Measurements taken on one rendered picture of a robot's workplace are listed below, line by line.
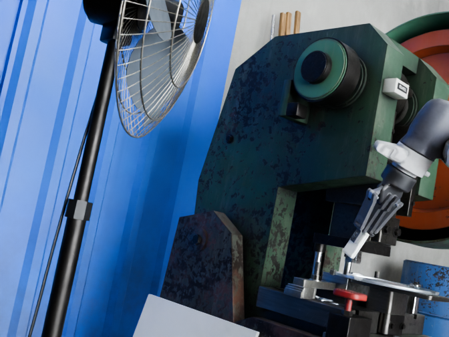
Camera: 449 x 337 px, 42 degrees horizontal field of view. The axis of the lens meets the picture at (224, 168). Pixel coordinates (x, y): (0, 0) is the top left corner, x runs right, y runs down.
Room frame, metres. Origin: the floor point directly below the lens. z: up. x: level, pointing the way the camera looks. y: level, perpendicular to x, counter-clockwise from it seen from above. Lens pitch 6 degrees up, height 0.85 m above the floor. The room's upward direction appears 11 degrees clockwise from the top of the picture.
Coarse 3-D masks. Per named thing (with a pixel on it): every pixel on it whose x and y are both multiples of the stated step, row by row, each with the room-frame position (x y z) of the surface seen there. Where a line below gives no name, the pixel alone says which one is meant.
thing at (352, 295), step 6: (336, 288) 1.41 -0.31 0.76; (336, 294) 1.39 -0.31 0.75; (342, 294) 1.38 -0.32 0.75; (348, 294) 1.37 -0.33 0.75; (354, 294) 1.36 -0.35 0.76; (360, 294) 1.37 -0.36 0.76; (348, 300) 1.39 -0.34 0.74; (360, 300) 1.37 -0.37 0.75; (366, 300) 1.39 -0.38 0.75; (348, 306) 1.39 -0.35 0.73
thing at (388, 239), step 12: (336, 204) 1.77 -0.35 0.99; (348, 204) 1.74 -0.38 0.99; (336, 216) 1.76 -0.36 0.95; (348, 216) 1.73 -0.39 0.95; (336, 228) 1.76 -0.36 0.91; (348, 228) 1.73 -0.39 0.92; (384, 228) 1.68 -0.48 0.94; (396, 228) 1.73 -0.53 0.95; (372, 240) 1.69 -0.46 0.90; (384, 240) 1.69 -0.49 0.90; (396, 240) 1.74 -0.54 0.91
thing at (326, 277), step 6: (324, 276) 1.77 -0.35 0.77; (330, 276) 1.75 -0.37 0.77; (336, 276) 1.74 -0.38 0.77; (336, 282) 1.73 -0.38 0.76; (342, 282) 1.72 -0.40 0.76; (348, 282) 1.71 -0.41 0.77; (342, 288) 1.72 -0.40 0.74; (348, 288) 1.71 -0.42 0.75; (354, 288) 1.73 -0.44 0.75; (360, 288) 1.76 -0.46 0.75; (366, 288) 1.78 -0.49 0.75; (366, 294) 1.78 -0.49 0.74
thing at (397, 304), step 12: (372, 288) 1.67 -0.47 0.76; (384, 288) 1.62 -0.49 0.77; (372, 300) 1.67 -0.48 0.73; (384, 300) 1.64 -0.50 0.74; (396, 300) 1.65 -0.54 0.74; (432, 300) 1.54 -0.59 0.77; (444, 300) 1.58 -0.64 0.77; (384, 312) 1.64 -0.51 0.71; (396, 312) 1.66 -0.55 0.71; (384, 324) 1.64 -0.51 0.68; (396, 324) 1.66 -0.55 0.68
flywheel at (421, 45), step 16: (432, 32) 2.05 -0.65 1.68; (448, 32) 2.00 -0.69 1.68; (416, 48) 2.08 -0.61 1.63; (432, 48) 2.05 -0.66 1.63; (448, 48) 2.01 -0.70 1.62; (432, 64) 2.07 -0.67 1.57; (448, 64) 2.03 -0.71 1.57; (448, 80) 2.02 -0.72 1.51; (448, 96) 2.01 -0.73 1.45; (448, 176) 1.98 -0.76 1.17; (448, 192) 1.97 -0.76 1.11; (416, 208) 2.05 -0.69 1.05; (432, 208) 2.01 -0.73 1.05; (448, 208) 1.93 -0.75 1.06; (400, 224) 2.05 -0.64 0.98; (416, 224) 2.01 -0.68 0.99; (432, 224) 1.97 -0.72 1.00; (448, 224) 1.93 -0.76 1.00
